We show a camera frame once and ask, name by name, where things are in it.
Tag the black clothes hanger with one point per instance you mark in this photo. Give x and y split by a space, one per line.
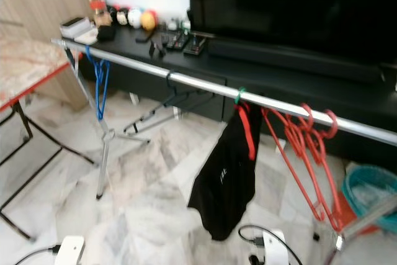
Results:
170 79

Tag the blue clothes hanger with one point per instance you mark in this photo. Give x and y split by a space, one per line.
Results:
101 94

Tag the red hanger green hook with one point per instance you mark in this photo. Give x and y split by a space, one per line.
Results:
249 131

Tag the white flat box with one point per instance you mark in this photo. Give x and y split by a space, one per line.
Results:
77 29

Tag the black television console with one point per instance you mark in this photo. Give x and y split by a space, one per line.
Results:
149 94

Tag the black white round toy head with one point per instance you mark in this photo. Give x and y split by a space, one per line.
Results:
121 15

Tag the yellow round toy head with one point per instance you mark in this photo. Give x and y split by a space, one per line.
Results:
149 20

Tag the black remote control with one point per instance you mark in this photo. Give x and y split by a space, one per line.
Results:
177 40
195 46

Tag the silver clothes rack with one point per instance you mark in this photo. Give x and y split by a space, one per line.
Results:
198 84

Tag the black t-shirt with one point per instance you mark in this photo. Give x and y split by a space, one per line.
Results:
223 184

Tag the black soundbar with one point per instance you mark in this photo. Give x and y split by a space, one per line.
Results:
285 60

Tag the black flat television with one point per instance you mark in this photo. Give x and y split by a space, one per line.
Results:
285 4

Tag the red bin teal liner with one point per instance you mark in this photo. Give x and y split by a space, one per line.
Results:
372 193

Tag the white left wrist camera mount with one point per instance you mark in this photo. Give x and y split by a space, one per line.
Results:
69 251

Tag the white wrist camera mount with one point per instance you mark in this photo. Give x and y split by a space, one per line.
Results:
274 249
69 251

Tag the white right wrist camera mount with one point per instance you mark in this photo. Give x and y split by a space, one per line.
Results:
274 249

